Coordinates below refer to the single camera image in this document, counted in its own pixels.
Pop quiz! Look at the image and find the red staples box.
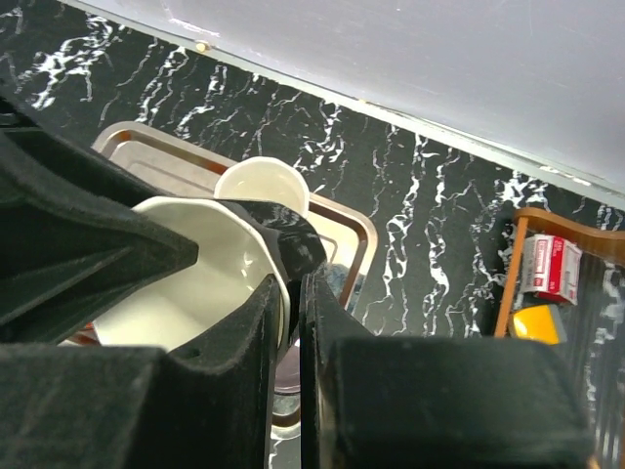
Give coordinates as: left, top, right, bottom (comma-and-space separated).
520, 234, 582, 305

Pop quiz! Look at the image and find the yellow tape measure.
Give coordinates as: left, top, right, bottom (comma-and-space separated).
508, 305, 567, 345

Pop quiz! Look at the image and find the pink mug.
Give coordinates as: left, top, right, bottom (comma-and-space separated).
214, 156, 311, 218

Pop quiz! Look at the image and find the lilac mug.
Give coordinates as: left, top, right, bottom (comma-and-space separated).
274, 340, 301, 395

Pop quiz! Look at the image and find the black mug white inside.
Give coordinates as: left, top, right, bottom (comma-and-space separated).
93, 196, 327, 355

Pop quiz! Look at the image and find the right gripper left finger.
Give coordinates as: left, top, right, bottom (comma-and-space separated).
0, 97, 284, 469

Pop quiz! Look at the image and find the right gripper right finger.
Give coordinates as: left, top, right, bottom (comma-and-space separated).
300, 271, 595, 468

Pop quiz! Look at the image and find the silver metal tray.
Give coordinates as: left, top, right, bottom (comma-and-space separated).
58, 120, 377, 441

